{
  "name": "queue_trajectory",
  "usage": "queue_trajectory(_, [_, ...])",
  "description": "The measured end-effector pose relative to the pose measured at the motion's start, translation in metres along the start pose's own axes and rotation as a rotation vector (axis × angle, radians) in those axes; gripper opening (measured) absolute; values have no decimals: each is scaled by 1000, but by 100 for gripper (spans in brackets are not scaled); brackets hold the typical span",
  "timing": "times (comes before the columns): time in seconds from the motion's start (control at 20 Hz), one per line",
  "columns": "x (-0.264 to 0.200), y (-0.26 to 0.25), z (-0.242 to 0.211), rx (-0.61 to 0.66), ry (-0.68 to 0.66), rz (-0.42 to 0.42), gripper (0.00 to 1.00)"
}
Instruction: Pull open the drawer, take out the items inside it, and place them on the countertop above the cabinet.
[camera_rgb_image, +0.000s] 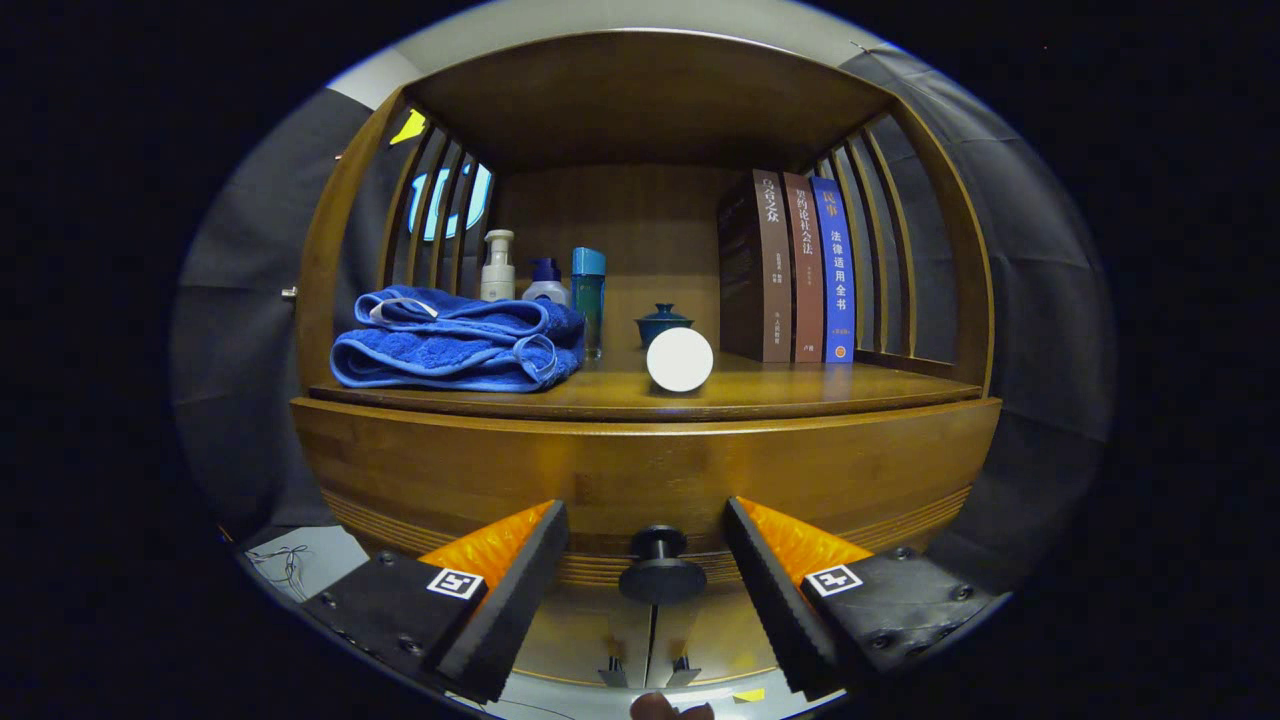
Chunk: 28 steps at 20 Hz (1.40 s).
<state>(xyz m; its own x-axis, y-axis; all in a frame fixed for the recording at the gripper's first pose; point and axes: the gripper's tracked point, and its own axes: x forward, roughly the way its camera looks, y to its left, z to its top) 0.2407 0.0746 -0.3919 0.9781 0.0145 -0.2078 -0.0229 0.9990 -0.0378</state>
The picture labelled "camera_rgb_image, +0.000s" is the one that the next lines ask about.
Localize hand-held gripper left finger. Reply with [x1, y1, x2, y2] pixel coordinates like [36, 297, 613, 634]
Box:
[297, 498, 571, 706]

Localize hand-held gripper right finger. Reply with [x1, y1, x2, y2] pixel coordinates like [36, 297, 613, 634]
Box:
[722, 495, 1004, 701]

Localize black round drawer knob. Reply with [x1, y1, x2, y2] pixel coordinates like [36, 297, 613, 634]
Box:
[618, 525, 708, 607]

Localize wooden drawer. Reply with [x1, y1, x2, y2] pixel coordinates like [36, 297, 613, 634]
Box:
[290, 396, 1004, 593]

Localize white and green tube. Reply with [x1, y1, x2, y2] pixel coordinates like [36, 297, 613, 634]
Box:
[645, 326, 716, 395]

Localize wooden countertop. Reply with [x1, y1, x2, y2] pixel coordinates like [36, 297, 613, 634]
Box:
[308, 345, 986, 423]

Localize wooden cabinet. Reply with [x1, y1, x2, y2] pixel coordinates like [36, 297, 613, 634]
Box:
[290, 28, 1004, 691]

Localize blue folded towel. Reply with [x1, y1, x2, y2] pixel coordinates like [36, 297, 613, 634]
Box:
[329, 285, 588, 394]

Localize blue lidded teacup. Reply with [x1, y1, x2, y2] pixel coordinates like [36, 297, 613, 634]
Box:
[634, 303, 695, 349]

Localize teal blue bottle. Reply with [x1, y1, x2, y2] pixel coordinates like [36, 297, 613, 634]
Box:
[571, 246, 607, 361]

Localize white bottle with blue cap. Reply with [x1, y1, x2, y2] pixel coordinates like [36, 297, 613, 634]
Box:
[521, 257, 571, 307]

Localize white pump bottle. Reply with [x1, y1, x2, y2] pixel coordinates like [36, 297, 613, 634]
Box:
[479, 229, 517, 303]

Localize dark brown book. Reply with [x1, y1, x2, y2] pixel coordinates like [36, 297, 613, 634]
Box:
[717, 168, 794, 364]

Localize reddish brown book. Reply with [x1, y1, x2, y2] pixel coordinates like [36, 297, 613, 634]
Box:
[782, 171, 826, 364]

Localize blue book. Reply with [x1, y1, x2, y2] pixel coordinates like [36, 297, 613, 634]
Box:
[810, 176, 857, 364]

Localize thin floor cables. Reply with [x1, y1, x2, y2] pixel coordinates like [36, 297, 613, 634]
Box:
[245, 543, 311, 601]

